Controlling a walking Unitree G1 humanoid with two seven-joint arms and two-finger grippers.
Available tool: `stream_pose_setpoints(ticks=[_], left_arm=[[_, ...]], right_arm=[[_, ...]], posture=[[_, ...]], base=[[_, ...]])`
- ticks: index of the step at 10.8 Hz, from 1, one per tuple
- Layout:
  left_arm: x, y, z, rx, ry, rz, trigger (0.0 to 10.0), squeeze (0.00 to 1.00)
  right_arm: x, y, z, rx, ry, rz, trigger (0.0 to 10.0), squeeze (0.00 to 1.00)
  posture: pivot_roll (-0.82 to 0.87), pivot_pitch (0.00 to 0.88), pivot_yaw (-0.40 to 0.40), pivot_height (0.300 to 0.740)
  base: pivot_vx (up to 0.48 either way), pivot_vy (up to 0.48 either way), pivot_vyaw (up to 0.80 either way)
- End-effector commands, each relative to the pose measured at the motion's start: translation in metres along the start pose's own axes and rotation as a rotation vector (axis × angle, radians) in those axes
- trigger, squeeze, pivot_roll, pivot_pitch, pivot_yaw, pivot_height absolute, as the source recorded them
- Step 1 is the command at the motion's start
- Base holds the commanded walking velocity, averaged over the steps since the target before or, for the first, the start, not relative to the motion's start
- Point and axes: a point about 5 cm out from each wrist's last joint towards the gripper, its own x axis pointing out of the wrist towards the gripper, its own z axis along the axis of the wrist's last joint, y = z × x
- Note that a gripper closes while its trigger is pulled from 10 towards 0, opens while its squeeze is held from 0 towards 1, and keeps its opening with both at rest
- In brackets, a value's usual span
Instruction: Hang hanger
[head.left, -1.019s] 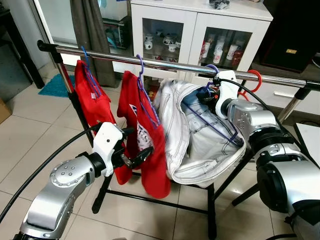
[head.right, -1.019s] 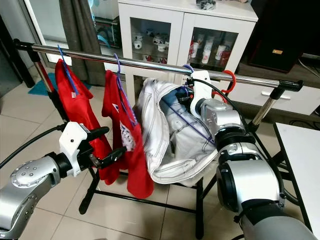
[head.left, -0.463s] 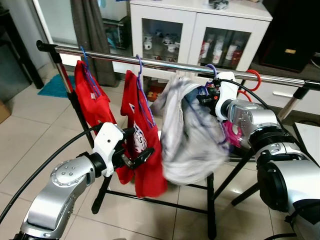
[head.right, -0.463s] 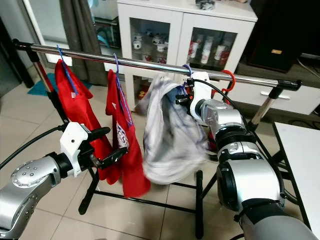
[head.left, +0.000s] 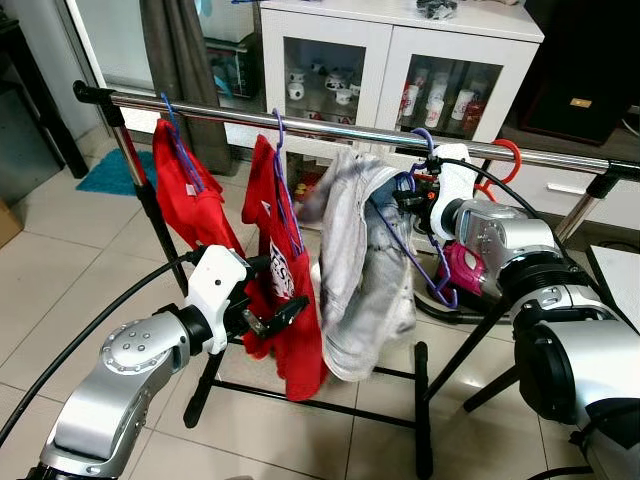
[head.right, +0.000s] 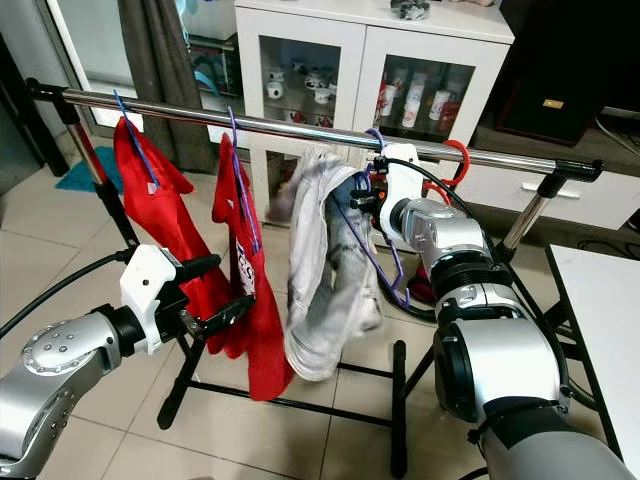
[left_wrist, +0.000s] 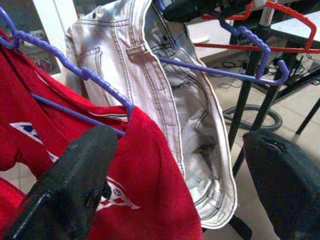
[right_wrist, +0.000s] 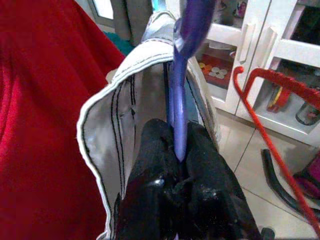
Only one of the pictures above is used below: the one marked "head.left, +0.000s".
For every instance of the purple plastic hanger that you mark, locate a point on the purple plastic hanger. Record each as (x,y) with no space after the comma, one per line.
(420,265)
(178,140)
(286,185)

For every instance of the light grey garment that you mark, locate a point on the light grey garment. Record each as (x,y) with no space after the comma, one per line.
(360,290)

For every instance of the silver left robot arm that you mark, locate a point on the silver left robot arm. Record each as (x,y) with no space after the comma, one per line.
(110,380)

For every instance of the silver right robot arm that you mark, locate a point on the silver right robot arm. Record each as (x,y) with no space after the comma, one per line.
(580,350)

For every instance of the red plastic hanger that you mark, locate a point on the red plastic hanger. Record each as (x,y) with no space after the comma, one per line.
(515,160)

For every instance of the red shirt with white print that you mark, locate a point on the red shirt with white print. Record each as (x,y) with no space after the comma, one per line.
(300,350)

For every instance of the pink garment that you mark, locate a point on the pink garment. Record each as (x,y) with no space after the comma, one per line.
(465,268)

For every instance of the white red printed mug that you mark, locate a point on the white red printed mug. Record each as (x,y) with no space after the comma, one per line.
(464,103)
(437,112)
(409,100)

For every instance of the plain red shirt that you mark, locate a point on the plain red shirt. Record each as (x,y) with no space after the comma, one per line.
(185,205)

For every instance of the white ceramic cup set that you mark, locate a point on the white ceramic cup set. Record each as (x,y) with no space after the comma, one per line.
(342,90)

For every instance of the white glass door cabinet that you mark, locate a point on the white glass door cabinet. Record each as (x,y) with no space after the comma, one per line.
(385,40)

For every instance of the metal clothes rack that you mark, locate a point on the metal clothes rack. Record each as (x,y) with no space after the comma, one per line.
(230,113)

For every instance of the blue floor mat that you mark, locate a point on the blue floor mat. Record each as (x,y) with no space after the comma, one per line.
(110,175)

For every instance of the white drawer unit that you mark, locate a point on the white drawer unit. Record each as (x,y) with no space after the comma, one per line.
(610,210)

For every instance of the dark metal ornament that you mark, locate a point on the dark metal ornament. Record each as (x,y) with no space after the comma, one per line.
(436,9)

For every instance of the black speaker cabinet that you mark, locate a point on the black speaker cabinet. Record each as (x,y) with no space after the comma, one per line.
(590,50)

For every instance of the grey curtain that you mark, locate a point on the grey curtain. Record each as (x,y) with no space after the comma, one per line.
(180,60)

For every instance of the cardboard box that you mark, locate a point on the cardboard box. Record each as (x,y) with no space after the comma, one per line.
(8,225)

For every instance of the white framed glass door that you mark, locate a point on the white framed glass door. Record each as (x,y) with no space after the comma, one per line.
(120,40)

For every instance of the dark furniture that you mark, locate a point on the dark furniture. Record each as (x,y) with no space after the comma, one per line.
(30,110)

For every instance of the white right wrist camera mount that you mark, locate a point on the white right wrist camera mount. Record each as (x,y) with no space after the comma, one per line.
(455,185)

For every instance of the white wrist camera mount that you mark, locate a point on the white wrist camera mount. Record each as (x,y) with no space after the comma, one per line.
(455,185)
(215,285)

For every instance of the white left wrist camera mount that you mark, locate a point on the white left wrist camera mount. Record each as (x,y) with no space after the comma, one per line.
(215,285)

